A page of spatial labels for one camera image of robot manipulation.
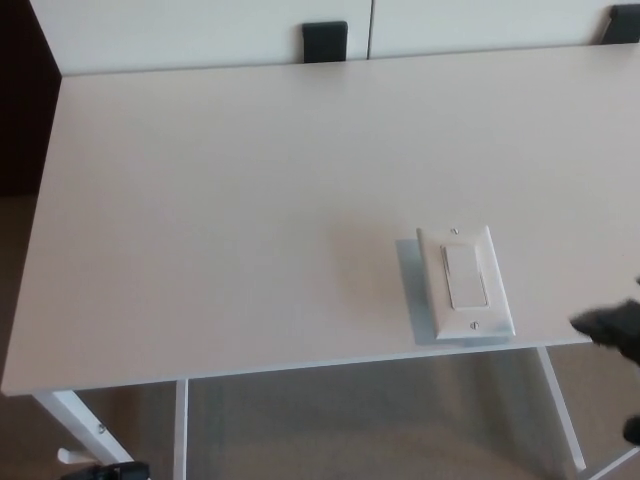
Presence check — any black wall bracket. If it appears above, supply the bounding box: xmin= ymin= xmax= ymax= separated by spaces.
xmin=300 ymin=20 xmax=349 ymax=64

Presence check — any black bracket at right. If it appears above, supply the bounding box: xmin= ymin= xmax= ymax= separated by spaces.
xmin=601 ymin=3 xmax=640 ymax=48

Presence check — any white hook peg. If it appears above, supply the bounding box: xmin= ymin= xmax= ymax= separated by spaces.
xmin=56 ymin=446 xmax=92 ymax=466

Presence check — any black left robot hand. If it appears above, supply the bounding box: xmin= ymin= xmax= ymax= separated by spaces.
xmin=59 ymin=461 xmax=152 ymax=480

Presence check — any white rocker light switch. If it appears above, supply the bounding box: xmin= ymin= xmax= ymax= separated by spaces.
xmin=415 ymin=224 xmax=517 ymax=343

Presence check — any grey switch base plate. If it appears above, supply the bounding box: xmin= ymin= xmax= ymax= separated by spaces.
xmin=395 ymin=238 xmax=514 ymax=348

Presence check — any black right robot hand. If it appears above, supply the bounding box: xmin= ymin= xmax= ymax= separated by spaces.
xmin=569 ymin=276 xmax=640 ymax=447

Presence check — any white table leg frame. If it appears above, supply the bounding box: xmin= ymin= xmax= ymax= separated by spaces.
xmin=536 ymin=344 xmax=640 ymax=480
xmin=31 ymin=376 xmax=190 ymax=480

